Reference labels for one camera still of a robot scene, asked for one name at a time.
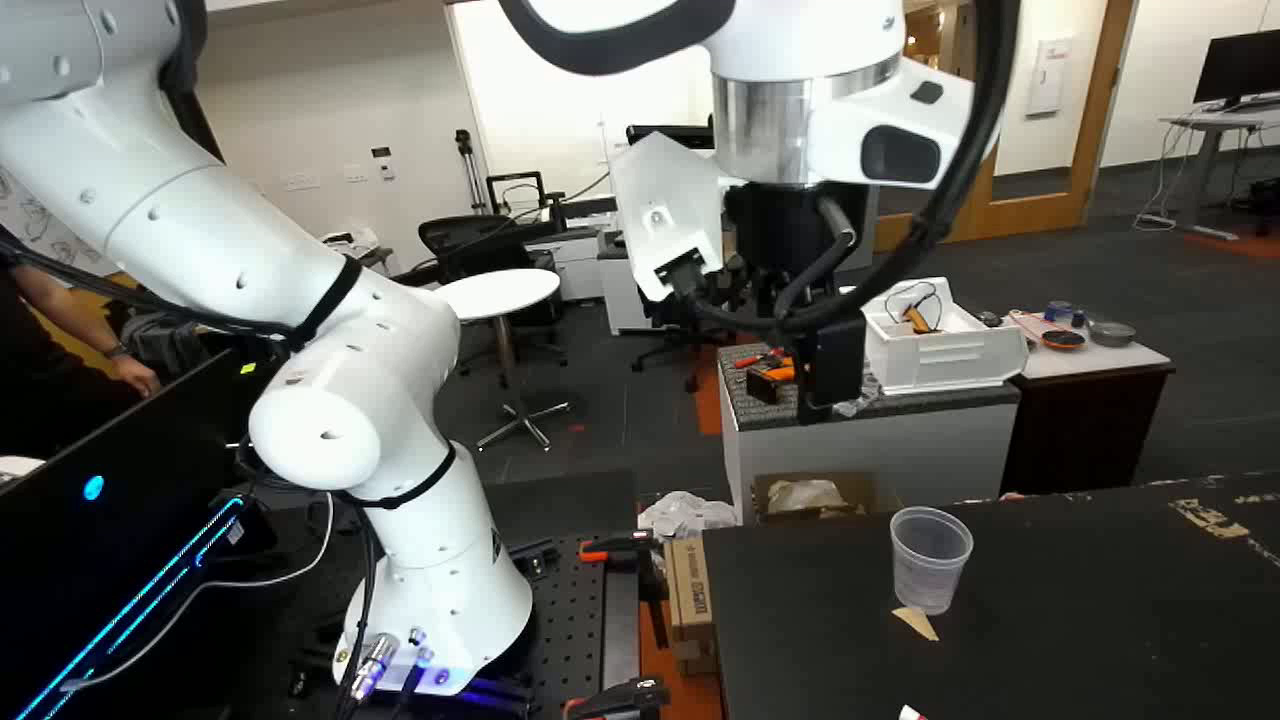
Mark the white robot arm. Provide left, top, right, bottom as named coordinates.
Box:
left=0, top=0, right=1018, bottom=697

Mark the far monitor on desk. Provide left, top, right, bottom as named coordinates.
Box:
left=1193, top=27, right=1280, bottom=108

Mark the clear plastic cup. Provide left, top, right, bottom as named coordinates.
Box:
left=887, top=505, right=975, bottom=616

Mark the white storage bin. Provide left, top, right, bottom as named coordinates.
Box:
left=861, top=276, right=1027, bottom=394

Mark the black computer tower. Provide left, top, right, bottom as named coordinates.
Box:
left=0, top=352, right=249, bottom=720

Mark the grey cabinet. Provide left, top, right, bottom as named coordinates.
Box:
left=715, top=344, right=1018, bottom=518

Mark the perforated metal breadboard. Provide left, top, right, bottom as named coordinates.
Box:
left=527, top=539, right=643, bottom=720

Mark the dark brown side cabinet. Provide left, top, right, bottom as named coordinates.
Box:
left=998, top=309, right=1174, bottom=494

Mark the orange black clamp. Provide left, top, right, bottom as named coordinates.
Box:
left=576, top=533, right=665, bottom=568

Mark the person in black shirt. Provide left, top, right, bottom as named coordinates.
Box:
left=0, top=226, right=158, bottom=394

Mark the round white stool table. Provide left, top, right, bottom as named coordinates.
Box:
left=440, top=268, right=569, bottom=451

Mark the orange power drill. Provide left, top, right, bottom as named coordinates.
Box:
left=743, top=352, right=796, bottom=402

